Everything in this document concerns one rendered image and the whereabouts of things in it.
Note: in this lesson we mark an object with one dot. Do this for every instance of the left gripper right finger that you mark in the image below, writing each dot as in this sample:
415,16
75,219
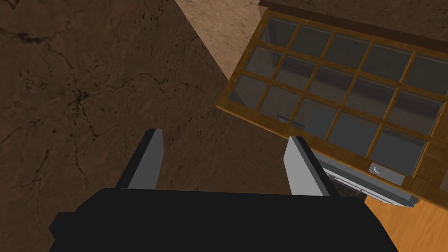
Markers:
303,168

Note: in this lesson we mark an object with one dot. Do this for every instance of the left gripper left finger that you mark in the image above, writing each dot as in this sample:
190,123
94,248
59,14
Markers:
145,164

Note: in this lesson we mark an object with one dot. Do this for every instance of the wooden glass-paned door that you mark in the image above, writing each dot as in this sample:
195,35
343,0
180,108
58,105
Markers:
350,87

